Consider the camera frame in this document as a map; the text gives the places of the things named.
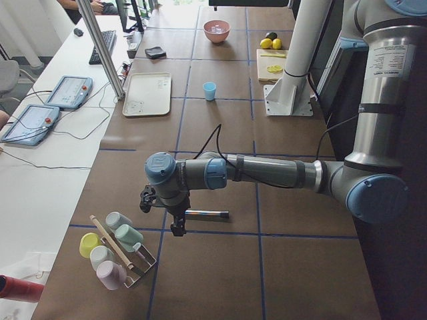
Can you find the pink cup on rack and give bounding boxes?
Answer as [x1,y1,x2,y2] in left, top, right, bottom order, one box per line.
[96,261,127,290]

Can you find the pink bowl of ice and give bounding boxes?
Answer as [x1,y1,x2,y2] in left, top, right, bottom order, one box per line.
[203,20,230,43]

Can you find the red bottle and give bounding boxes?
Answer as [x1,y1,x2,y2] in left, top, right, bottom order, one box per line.
[1,275,44,303]

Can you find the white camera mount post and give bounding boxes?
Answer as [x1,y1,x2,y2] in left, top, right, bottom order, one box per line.
[264,0,332,117]

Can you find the yellow lemon left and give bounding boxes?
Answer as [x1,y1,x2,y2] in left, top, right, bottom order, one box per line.
[260,38,273,49]

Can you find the mint green cup on rack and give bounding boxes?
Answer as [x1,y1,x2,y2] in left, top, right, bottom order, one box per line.
[115,224,143,253]

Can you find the teach pendant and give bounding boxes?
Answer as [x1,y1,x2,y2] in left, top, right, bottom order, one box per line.
[1,105,60,146]
[45,75,93,109]

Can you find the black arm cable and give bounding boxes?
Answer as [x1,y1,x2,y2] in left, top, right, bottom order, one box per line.
[193,123,360,187]

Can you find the yellow lemon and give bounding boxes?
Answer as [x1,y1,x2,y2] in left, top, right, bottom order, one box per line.
[260,38,273,49]
[272,38,282,50]

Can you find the steel muddler with black tip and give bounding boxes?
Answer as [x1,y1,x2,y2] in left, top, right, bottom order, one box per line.
[185,210,230,221]

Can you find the grey folded cloth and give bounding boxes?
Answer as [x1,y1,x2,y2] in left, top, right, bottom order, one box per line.
[144,46,167,59]

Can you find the cream bear serving tray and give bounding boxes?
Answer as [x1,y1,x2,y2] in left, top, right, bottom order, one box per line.
[122,72,171,117]

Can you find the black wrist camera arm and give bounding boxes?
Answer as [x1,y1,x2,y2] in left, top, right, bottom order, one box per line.
[139,185,157,213]

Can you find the teach pendant near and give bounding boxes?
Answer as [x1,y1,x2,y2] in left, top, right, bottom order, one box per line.
[1,105,60,146]

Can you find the bamboo cutting board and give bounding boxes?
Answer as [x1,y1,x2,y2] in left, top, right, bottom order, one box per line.
[256,49,288,81]

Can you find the wooden rack handle rod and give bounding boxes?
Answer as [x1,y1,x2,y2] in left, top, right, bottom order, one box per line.
[89,215,134,270]

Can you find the yellow cup on rack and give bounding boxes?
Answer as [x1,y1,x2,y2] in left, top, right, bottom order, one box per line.
[79,233,102,259]

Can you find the pale grey cup on rack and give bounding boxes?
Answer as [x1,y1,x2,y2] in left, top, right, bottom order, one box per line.
[89,245,114,271]

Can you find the teach pendant far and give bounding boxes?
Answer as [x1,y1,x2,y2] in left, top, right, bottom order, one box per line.
[45,75,93,109]

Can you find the light blue plastic cup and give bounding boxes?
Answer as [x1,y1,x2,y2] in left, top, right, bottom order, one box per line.
[203,81,217,101]

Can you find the green avocado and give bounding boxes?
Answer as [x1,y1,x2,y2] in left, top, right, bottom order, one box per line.
[265,31,278,41]

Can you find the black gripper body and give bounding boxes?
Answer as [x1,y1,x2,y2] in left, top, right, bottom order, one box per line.
[165,199,190,219]

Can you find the white wire cup rack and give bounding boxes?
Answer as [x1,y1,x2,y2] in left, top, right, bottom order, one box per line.
[101,235,157,289]

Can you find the black computer mouse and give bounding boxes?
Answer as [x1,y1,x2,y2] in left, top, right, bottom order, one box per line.
[73,28,83,37]

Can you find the lemon slices stack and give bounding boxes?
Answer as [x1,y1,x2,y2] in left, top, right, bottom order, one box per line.
[266,65,283,73]

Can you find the black monitor stand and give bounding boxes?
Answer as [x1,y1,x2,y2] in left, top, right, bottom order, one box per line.
[115,0,145,33]

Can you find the yellow lemon right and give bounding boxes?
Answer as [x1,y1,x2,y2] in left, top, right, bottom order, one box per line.
[272,38,282,50]

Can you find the black keyboard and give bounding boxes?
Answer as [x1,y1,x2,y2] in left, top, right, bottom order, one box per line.
[88,29,117,65]

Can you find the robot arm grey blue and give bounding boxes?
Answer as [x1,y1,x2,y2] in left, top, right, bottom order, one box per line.
[139,1,426,237]

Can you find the aluminium frame post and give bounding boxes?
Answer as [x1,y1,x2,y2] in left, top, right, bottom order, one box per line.
[76,0,125,101]

